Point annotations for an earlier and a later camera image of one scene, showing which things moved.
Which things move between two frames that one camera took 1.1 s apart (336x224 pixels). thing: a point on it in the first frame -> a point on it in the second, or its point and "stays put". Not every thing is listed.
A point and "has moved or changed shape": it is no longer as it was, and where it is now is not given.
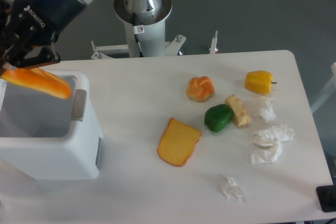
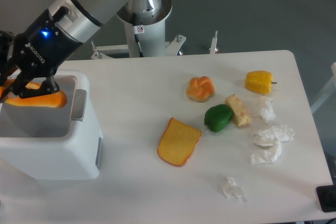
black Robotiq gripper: x=48 y=7 -> x=40 y=50
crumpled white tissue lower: x=229 y=188 stays put
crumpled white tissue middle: x=269 y=140 stays put
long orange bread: x=38 y=80 has moved or changed shape
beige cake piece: x=240 y=115 stays put
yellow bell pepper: x=259 y=82 stays put
